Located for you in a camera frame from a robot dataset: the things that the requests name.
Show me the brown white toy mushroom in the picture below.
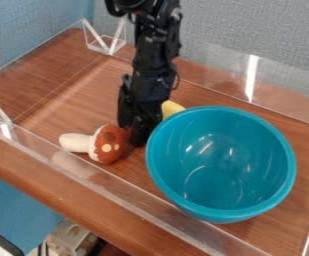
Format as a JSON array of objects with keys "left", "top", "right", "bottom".
[{"left": 59, "top": 124, "right": 125, "bottom": 164}]

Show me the grey metal bracket below table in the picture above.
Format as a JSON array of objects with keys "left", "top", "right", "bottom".
[{"left": 36, "top": 219, "right": 97, "bottom": 256}]

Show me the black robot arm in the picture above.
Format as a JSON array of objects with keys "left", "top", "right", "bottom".
[{"left": 104, "top": 0, "right": 183, "bottom": 146}]

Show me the clear acrylic barrier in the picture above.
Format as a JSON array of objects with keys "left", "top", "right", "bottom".
[{"left": 0, "top": 20, "right": 309, "bottom": 256}]

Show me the yellow toy banana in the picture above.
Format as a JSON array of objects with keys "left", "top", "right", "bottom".
[{"left": 160, "top": 100, "right": 184, "bottom": 119}]

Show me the blue plastic bowl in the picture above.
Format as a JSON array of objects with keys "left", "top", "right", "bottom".
[{"left": 145, "top": 106, "right": 296, "bottom": 224}]

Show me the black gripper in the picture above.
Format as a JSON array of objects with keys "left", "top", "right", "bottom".
[{"left": 116, "top": 68, "right": 180, "bottom": 148}]

